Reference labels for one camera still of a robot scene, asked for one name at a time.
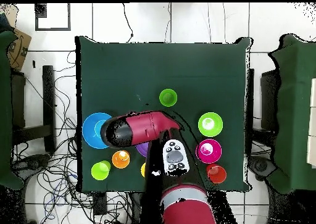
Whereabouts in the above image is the green cup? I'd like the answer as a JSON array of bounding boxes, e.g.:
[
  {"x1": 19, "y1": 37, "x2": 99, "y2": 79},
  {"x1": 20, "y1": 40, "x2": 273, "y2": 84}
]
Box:
[{"x1": 159, "y1": 88, "x2": 178, "y2": 108}]

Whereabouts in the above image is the blue bowl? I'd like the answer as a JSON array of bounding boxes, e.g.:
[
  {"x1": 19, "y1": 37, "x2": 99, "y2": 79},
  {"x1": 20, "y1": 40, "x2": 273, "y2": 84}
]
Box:
[{"x1": 81, "y1": 112, "x2": 114, "y2": 150}]

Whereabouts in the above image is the purple bowl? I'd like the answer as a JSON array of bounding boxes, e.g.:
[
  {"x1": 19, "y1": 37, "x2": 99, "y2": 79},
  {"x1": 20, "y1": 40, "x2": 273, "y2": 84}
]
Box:
[{"x1": 135, "y1": 141, "x2": 151, "y2": 158}]

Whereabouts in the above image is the dark green table cloth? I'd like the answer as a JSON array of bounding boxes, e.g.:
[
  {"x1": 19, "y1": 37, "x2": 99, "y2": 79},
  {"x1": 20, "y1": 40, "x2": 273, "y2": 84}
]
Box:
[{"x1": 75, "y1": 35, "x2": 254, "y2": 193}]

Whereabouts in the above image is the small green bowl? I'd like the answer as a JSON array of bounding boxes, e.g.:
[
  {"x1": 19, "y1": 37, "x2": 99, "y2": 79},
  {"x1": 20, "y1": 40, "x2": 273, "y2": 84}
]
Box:
[{"x1": 197, "y1": 112, "x2": 224, "y2": 138}]

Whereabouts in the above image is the orange cup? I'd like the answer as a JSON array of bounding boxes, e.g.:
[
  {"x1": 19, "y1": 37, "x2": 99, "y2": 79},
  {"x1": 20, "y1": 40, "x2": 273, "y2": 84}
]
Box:
[{"x1": 111, "y1": 149, "x2": 131, "y2": 170}]

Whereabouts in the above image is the pink bowl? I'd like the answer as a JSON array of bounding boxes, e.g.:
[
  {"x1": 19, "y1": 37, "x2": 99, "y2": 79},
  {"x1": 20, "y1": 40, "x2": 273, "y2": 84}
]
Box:
[{"x1": 195, "y1": 138, "x2": 223, "y2": 165}]

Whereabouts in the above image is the lime yellow cup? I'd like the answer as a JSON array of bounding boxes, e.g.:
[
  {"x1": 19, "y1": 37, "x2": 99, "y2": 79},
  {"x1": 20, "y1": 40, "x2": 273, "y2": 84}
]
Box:
[{"x1": 90, "y1": 160, "x2": 112, "y2": 181}]

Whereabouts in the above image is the red-orange cup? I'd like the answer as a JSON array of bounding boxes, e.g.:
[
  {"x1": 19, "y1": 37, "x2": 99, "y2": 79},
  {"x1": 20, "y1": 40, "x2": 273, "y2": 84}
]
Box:
[{"x1": 206, "y1": 163, "x2": 227, "y2": 185}]

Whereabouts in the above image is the black power strip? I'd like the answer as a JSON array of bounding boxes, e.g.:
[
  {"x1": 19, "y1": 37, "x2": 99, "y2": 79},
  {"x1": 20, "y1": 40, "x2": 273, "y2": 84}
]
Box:
[{"x1": 92, "y1": 192, "x2": 109, "y2": 217}]

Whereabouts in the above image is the grey caster base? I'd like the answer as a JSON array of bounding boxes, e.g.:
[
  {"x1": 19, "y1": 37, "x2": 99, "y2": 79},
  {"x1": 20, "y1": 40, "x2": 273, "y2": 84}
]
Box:
[{"x1": 247, "y1": 154, "x2": 278, "y2": 183}]

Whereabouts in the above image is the black caster base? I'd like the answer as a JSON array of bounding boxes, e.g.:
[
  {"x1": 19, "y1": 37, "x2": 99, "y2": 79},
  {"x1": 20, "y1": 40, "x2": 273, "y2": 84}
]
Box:
[{"x1": 12, "y1": 153, "x2": 51, "y2": 181}]

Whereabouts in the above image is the green cloth side table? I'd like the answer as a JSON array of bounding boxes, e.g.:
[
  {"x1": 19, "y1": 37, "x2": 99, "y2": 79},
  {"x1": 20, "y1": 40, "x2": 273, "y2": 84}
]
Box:
[
  {"x1": 268, "y1": 33, "x2": 316, "y2": 194},
  {"x1": 0, "y1": 30, "x2": 25, "y2": 190}
]

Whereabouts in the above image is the white box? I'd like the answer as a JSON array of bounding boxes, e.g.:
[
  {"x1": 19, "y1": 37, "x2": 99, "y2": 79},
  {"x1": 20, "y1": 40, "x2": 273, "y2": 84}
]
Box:
[{"x1": 306, "y1": 77, "x2": 316, "y2": 170}]

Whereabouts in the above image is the cardboard box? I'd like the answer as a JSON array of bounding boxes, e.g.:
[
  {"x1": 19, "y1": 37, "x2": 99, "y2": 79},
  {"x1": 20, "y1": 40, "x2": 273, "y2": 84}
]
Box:
[{"x1": 6, "y1": 28, "x2": 32, "y2": 72}]

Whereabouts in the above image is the black floor cable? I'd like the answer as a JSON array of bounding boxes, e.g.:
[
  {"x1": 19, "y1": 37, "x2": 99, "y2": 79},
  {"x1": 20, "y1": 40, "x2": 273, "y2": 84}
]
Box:
[{"x1": 122, "y1": 2, "x2": 135, "y2": 43}]

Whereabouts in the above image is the black stand frame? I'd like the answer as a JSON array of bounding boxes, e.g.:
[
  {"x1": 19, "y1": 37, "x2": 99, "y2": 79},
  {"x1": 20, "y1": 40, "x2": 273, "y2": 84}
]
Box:
[
  {"x1": 260, "y1": 69, "x2": 281, "y2": 131},
  {"x1": 10, "y1": 65, "x2": 57, "y2": 153}
]

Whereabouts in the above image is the black square frame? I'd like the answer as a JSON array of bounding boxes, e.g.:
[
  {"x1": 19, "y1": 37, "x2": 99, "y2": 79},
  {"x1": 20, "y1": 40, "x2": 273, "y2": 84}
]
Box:
[{"x1": 35, "y1": 2, "x2": 72, "y2": 31}]

